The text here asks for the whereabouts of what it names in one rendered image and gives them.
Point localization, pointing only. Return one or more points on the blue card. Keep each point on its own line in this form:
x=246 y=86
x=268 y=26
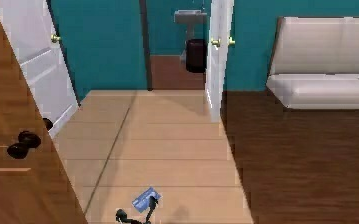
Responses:
x=142 y=201

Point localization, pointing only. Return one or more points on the white sofa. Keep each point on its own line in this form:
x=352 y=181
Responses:
x=320 y=66

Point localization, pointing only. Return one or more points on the brass door knob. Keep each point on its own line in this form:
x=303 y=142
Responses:
x=231 y=41
x=215 y=42
x=55 y=38

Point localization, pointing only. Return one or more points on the black dumbbell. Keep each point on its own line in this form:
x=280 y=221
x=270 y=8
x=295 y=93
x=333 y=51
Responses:
x=23 y=145

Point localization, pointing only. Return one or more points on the white panelled room door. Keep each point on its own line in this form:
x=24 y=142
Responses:
x=40 y=56
x=218 y=66

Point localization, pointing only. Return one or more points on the brown wooden cabinet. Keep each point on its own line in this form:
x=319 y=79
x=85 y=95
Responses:
x=17 y=100

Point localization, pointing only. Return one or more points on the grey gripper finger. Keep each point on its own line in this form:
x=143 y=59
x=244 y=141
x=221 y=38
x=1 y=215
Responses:
x=152 y=201
x=121 y=215

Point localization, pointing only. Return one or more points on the black waste bin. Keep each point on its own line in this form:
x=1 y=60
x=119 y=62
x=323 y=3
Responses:
x=197 y=55

